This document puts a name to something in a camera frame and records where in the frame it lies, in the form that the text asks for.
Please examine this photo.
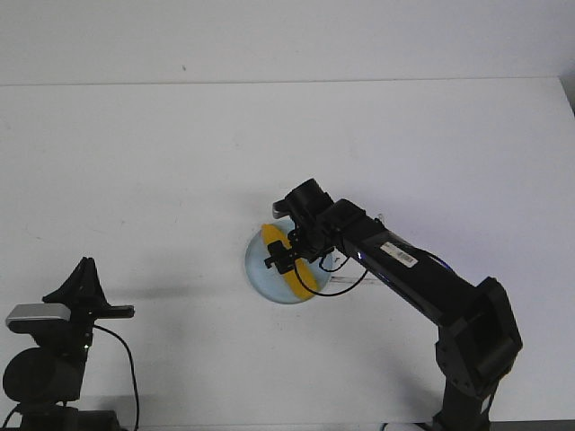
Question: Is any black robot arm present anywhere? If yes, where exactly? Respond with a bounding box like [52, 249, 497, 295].
[2, 257, 135, 430]
[265, 179, 523, 430]

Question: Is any clear tape strip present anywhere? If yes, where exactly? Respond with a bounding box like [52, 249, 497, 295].
[329, 277, 382, 286]

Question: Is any yellow corn cob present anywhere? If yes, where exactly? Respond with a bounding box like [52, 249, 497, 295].
[261, 224, 318, 303]

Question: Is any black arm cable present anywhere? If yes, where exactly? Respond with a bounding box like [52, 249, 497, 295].
[294, 249, 450, 298]
[0, 325, 140, 431]

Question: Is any light blue round plate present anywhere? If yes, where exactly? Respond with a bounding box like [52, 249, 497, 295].
[244, 219, 331, 304]

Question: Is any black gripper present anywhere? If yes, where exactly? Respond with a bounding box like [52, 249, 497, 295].
[267, 215, 335, 274]
[42, 257, 135, 355]

